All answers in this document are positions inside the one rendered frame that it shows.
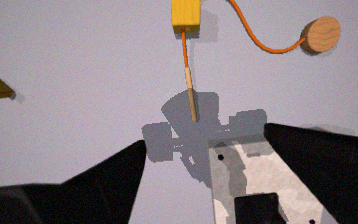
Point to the round wooden button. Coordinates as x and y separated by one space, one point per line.
320 35

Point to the wooden stick with orange string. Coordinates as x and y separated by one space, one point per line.
187 69

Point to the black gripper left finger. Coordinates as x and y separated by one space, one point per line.
102 194

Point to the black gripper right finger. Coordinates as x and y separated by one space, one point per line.
326 162

